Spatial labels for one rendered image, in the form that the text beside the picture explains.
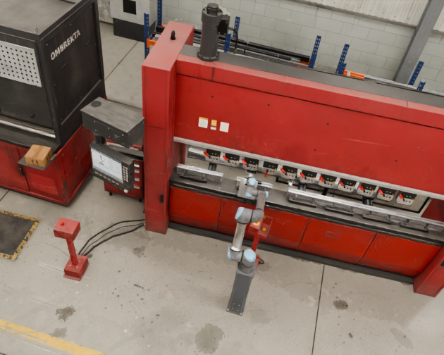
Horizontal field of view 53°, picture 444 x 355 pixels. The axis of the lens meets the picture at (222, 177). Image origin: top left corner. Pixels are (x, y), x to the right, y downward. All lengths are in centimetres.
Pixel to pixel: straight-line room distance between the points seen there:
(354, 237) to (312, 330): 110
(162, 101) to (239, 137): 86
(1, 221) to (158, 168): 214
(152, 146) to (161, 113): 44
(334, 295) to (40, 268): 329
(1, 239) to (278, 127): 338
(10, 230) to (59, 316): 130
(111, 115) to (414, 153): 274
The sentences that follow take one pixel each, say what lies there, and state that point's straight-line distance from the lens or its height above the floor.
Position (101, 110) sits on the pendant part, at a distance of 399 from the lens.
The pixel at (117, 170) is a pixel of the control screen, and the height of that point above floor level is 144.
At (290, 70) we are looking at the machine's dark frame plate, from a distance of 409.
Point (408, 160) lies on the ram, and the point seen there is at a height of 173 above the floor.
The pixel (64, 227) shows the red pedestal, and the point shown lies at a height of 80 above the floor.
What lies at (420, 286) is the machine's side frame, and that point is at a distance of 569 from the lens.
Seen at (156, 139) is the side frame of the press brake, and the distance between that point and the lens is 437.
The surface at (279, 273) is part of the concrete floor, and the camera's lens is 532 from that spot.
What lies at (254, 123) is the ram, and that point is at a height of 178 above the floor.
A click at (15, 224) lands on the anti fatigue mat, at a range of 579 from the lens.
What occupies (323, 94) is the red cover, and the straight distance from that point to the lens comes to 397.
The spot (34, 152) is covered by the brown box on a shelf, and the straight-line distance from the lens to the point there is 495.
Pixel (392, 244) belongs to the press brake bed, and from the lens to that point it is 521.
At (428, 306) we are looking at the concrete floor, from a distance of 578.
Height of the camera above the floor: 439
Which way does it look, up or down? 46 degrees down
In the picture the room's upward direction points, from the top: 9 degrees clockwise
